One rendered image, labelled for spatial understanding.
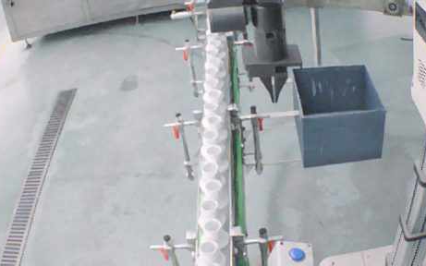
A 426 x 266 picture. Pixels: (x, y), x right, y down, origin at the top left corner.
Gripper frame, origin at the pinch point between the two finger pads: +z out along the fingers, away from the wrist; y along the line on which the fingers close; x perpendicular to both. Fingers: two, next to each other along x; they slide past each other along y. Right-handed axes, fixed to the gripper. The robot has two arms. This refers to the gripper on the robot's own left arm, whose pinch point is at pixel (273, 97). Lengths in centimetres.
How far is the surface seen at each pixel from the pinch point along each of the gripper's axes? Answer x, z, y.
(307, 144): 54, 57, 13
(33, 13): 343, 104, -210
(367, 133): 54, 54, 36
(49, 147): 174, 144, -144
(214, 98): 37.7, 24.7, -13.9
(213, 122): 29.1, 26.1, -14.3
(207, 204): -0.5, 25.3, -14.9
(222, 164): 14.4, 27.6, -12.1
